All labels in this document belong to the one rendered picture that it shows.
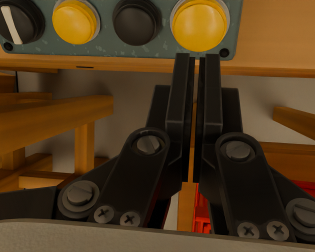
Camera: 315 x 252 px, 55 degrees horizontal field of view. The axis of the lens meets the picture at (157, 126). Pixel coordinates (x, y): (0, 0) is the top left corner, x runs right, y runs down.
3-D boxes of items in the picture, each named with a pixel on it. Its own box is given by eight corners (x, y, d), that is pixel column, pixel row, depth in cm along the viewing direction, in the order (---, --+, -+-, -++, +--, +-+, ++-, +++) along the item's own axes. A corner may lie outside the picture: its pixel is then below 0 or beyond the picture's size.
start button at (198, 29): (223, 45, 18) (224, 56, 17) (173, 44, 18) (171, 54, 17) (229, -6, 16) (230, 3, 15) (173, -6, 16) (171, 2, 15)
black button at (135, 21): (158, 40, 18) (156, 50, 17) (118, 39, 18) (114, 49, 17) (157, -2, 16) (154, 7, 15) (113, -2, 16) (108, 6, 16)
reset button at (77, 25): (101, 38, 18) (95, 48, 17) (63, 37, 18) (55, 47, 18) (93, -2, 17) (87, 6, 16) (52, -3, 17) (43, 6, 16)
